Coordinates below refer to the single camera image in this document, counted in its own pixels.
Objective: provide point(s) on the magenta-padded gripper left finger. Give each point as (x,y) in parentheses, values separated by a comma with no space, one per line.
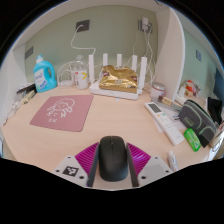
(68,170)

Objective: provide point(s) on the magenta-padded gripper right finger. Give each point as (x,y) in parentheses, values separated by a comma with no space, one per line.
(153,168)

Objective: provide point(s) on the black computer mouse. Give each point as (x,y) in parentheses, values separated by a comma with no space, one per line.
(113,160)

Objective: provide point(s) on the pink mouse pad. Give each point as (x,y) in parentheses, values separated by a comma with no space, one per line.
(63,111)

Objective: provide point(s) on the white marker pen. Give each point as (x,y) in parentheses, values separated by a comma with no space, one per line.
(172,160)

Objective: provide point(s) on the white remote control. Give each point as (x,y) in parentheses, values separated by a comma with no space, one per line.
(165,121)

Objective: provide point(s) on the green small packet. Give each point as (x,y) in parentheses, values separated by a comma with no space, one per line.
(192,139)

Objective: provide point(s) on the small white jar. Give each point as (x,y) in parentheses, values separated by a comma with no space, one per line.
(157,90)

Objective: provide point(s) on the yellow small box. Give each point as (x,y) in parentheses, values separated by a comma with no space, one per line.
(28,96)

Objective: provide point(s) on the white router with antennas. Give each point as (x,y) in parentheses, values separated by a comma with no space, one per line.
(113,94)

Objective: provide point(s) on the white power strip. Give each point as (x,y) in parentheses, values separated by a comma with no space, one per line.
(65,82)

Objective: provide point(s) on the stack of books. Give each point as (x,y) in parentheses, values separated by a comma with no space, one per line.
(26,89)

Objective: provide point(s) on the clear plastic bottle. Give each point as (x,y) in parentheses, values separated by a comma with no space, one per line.
(81,76)

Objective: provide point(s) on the gold snack bag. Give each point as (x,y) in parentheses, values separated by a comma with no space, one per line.
(118,78)

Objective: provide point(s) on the blue detergent bottle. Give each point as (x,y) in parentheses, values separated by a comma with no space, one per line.
(43,76)

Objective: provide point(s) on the black monitor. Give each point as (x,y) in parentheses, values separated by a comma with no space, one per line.
(219,85)

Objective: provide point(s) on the grey wall plate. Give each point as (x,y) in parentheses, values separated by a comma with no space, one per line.
(29,52)

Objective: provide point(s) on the white wall charger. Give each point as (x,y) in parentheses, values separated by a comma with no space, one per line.
(145,24)

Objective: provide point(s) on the grey wall outlet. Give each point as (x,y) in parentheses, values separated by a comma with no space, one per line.
(82,25)

